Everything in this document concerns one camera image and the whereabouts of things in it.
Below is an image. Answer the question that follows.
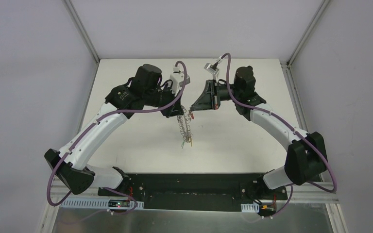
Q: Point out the metal disc keyring with rings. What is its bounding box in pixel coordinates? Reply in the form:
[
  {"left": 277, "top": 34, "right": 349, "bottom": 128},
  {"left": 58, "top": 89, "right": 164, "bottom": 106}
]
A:
[{"left": 177, "top": 109, "right": 193, "bottom": 149}]

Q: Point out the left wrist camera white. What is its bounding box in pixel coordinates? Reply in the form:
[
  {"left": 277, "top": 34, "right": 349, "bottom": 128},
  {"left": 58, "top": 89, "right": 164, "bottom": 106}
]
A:
[{"left": 170, "top": 66, "right": 185, "bottom": 95}]

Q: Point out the right white cable duct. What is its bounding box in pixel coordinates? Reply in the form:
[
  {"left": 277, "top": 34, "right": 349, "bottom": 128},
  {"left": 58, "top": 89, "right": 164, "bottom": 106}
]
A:
[{"left": 240, "top": 202, "right": 260, "bottom": 213}]

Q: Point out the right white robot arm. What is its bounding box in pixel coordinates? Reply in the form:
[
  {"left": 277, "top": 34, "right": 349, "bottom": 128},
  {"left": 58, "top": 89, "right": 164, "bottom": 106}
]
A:
[{"left": 190, "top": 63, "right": 328, "bottom": 199}]

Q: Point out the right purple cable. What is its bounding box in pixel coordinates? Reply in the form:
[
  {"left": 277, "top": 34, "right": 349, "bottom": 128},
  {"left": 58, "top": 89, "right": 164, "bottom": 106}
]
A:
[{"left": 217, "top": 53, "right": 339, "bottom": 219}]

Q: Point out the silver key with red tag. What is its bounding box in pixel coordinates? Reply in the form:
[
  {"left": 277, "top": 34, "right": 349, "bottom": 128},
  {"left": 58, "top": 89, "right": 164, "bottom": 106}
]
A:
[{"left": 188, "top": 110, "right": 194, "bottom": 120}]

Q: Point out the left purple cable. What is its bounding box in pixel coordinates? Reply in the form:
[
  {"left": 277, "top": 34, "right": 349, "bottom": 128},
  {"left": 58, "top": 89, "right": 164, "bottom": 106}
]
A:
[{"left": 46, "top": 61, "right": 188, "bottom": 216}]

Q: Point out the purple cable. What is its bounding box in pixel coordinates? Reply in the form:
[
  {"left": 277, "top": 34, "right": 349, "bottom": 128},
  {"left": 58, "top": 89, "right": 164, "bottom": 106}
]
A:
[
  {"left": 217, "top": 53, "right": 339, "bottom": 219},
  {"left": 46, "top": 61, "right": 188, "bottom": 216}
]

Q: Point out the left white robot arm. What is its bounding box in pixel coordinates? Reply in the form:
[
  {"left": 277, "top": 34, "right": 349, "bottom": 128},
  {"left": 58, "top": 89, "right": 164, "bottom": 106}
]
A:
[{"left": 44, "top": 61, "right": 190, "bottom": 196}]

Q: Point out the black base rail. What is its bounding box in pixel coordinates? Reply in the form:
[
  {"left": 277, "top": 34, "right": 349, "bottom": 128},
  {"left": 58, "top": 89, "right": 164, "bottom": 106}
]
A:
[{"left": 98, "top": 173, "right": 322, "bottom": 213}]

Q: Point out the aluminium frame rail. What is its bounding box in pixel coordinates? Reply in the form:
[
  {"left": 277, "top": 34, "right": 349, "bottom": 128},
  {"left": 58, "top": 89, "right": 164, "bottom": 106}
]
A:
[{"left": 49, "top": 178, "right": 339, "bottom": 204}]

